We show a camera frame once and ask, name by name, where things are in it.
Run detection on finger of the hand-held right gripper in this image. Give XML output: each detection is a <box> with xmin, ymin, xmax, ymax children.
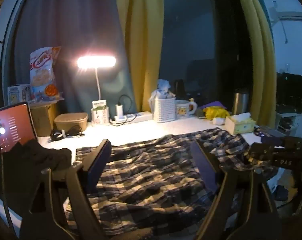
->
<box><xmin>243</xmin><ymin>150</ymin><xmax>276</xmax><ymax>167</ymax></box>
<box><xmin>248</xmin><ymin>142</ymin><xmax>286</xmax><ymax>153</ymax></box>

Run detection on white desk lamp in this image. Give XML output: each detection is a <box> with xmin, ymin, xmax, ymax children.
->
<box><xmin>77</xmin><ymin>55</ymin><xmax>116</xmax><ymax>103</ymax></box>

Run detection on dark bottle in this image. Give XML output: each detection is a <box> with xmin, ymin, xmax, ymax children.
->
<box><xmin>173</xmin><ymin>79</ymin><xmax>186</xmax><ymax>98</ymax></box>

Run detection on dark blue cloth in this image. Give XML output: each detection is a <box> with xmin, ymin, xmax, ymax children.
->
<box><xmin>272</xmin><ymin>185</ymin><xmax>290</xmax><ymax>202</ymax></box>

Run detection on printed mug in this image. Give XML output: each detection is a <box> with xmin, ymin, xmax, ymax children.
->
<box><xmin>175</xmin><ymin>98</ymin><xmax>198</xmax><ymax>119</ymax></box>

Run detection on steel cup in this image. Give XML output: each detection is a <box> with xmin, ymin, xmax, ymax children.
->
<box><xmin>232</xmin><ymin>92</ymin><xmax>250</xmax><ymax>115</ymax></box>

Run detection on white rack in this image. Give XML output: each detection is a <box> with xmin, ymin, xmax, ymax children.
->
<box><xmin>274</xmin><ymin>105</ymin><xmax>302</xmax><ymax>137</ymax></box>

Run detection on tissue box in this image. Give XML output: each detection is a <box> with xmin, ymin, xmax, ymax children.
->
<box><xmin>225</xmin><ymin>112</ymin><xmax>256</xmax><ymax>135</ymax></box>

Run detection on white crumpled cloth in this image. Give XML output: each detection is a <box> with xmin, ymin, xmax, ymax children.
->
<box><xmin>148</xmin><ymin>79</ymin><xmax>176</xmax><ymax>100</ymax></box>

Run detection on small printed box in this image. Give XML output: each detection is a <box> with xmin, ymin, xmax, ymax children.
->
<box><xmin>7</xmin><ymin>84</ymin><xmax>32</xmax><ymax>105</ymax></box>

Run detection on black cable bundle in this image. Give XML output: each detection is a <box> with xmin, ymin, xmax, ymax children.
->
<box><xmin>50</xmin><ymin>126</ymin><xmax>85</xmax><ymax>141</ymax></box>

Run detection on white power strip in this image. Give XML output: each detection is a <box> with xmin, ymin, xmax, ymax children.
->
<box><xmin>110</xmin><ymin>111</ymin><xmax>153</xmax><ymax>125</ymax></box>

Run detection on brown lidded container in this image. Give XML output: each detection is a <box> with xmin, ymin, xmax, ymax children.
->
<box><xmin>54</xmin><ymin>113</ymin><xmax>89</xmax><ymax>132</ymax></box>

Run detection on black charging cable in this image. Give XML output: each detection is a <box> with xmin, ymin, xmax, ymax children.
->
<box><xmin>110</xmin><ymin>94</ymin><xmax>138</xmax><ymax>126</ymax></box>

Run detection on cardboard box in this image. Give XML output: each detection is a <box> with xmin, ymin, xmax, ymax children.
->
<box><xmin>29</xmin><ymin>99</ymin><xmax>64</xmax><ymax>137</ymax></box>

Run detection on tablet with red screen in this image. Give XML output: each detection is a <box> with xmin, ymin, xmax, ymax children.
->
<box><xmin>0</xmin><ymin>102</ymin><xmax>39</xmax><ymax>161</ymax></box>

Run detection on white and green carton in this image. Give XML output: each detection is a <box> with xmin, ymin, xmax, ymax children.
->
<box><xmin>91</xmin><ymin>100</ymin><xmax>110</xmax><ymax>125</ymax></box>

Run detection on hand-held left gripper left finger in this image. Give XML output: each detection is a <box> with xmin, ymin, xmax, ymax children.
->
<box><xmin>19</xmin><ymin>139</ymin><xmax>112</xmax><ymax>240</ymax></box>

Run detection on black cloth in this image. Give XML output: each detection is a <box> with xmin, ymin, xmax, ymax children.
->
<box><xmin>0</xmin><ymin>139</ymin><xmax>72</xmax><ymax>215</ymax></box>

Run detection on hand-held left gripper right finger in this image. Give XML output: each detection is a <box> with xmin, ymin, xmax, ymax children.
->
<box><xmin>190</xmin><ymin>139</ymin><xmax>284</xmax><ymax>240</ymax></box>

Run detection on snack bag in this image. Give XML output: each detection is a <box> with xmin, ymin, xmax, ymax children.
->
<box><xmin>29</xmin><ymin>46</ymin><xmax>62</xmax><ymax>103</ymax></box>

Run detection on black appliance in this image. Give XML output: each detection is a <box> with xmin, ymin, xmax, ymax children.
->
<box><xmin>276</xmin><ymin>72</ymin><xmax>302</xmax><ymax>105</ymax></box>

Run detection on yellow cloth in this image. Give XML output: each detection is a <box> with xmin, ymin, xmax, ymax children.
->
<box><xmin>202</xmin><ymin>106</ymin><xmax>231</xmax><ymax>119</ymax></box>

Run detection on white woven basket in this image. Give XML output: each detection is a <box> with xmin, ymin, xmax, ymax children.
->
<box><xmin>153</xmin><ymin>97</ymin><xmax>176</xmax><ymax>123</ymax></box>

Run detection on plaid pants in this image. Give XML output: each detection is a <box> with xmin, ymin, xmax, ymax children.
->
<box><xmin>64</xmin><ymin>127</ymin><xmax>279</xmax><ymax>238</ymax></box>

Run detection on yellow curtain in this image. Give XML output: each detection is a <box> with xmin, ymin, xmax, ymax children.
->
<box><xmin>115</xmin><ymin>0</ymin><xmax>165</xmax><ymax>113</ymax></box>
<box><xmin>231</xmin><ymin>0</ymin><xmax>277</xmax><ymax>120</ymax></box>

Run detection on purple sheet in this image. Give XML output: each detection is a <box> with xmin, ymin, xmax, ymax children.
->
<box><xmin>197</xmin><ymin>101</ymin><xmax>226</xmax><ymax>110</ymax></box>

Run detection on blue-grey curtain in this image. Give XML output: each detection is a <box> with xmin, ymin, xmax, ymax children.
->
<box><xmin>14</xmin><ymin>0</ymin><xmax>136</xmax><ymax>135</ymax></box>

